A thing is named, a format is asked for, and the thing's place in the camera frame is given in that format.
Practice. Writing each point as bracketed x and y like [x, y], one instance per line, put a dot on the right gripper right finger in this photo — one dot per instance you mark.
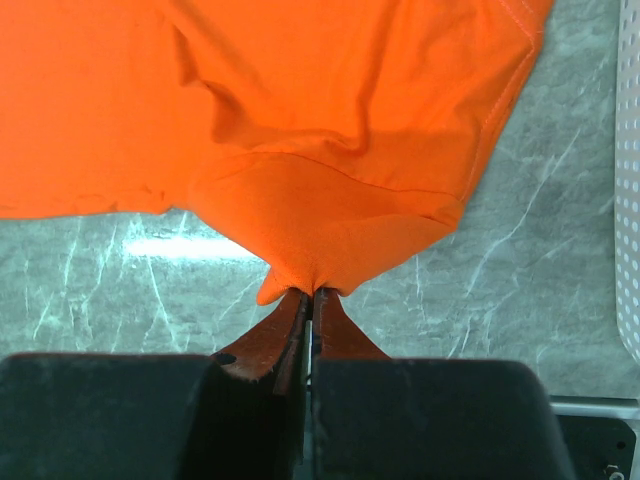
[378, 417]

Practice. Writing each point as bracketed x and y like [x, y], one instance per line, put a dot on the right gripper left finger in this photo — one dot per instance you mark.
[235, 414]

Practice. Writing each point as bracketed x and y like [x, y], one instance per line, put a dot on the white perforated laundry basket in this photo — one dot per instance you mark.
[626, 177]

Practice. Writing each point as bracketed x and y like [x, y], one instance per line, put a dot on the orange t-shirt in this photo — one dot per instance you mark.
[332, 139]

